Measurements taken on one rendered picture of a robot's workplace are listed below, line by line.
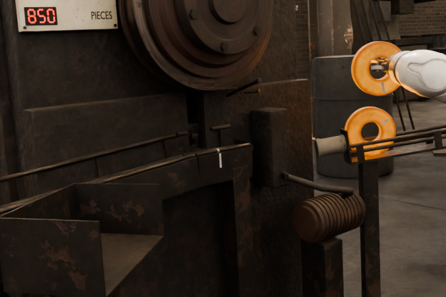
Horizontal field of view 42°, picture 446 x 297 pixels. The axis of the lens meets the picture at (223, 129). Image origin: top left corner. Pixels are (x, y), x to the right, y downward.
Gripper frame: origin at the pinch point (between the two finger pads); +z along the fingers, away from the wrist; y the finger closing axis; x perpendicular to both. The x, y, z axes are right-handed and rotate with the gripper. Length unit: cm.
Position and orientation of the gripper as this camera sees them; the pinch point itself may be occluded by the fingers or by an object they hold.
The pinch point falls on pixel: (378, 62)
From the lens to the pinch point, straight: 176.8
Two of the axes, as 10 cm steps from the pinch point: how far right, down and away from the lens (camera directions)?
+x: -0.6, -9.8, -1.9
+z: -0.6, -1.8, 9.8
